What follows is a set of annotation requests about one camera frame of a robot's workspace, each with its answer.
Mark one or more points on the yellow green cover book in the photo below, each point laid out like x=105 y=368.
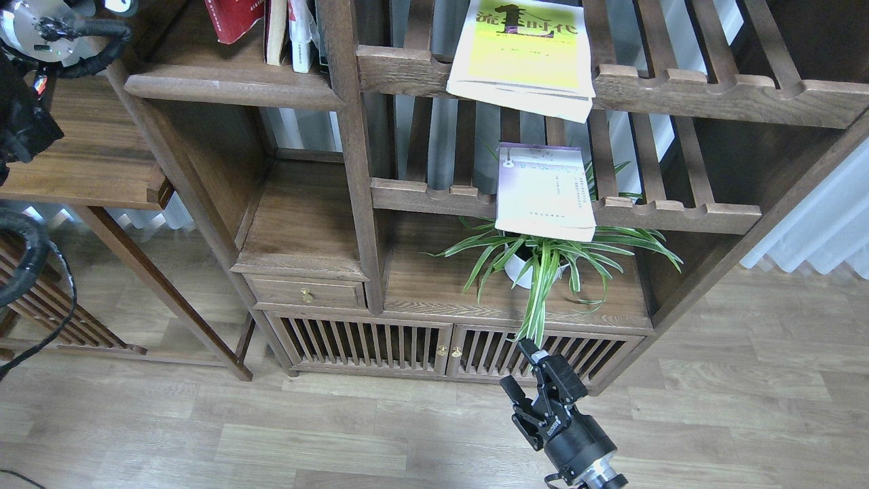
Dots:
x=527 y=55

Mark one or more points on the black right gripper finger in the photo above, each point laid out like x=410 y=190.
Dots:
x=534 y=356
x=521 y=404

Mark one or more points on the red cover book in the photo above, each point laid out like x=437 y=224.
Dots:
x=232 y=19

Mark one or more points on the dark wooden bookshelf cabinet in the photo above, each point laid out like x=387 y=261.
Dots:
x=773 y=113

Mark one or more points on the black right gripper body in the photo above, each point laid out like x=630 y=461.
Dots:
x=577 y=446

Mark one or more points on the brown wooden side table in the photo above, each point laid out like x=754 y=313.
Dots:
x=103 y=162

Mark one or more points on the white red upright book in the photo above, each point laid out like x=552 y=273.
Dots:
x=302 y=31

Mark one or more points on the spider plant green leaves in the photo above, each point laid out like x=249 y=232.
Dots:
x=592 y=263

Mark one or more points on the white curtain behind shelf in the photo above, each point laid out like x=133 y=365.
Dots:
x=318 y=130

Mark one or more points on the pale purple cover book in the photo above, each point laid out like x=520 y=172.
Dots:
x=543 y=191

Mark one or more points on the white plant pot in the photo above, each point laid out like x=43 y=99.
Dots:
x=517 y=261

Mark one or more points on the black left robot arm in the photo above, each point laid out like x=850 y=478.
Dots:
x=36 y=37

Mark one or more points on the brass drawer knob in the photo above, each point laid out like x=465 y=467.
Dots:
x=306 y=296

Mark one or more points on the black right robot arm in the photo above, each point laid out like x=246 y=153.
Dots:
x=576 y=445

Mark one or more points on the dark upright book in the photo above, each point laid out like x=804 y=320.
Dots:
x=319 y=42

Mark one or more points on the white curtain right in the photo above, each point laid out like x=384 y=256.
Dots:
x=828 y=229

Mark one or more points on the tan upright book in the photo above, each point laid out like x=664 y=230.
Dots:
x=276 y=31

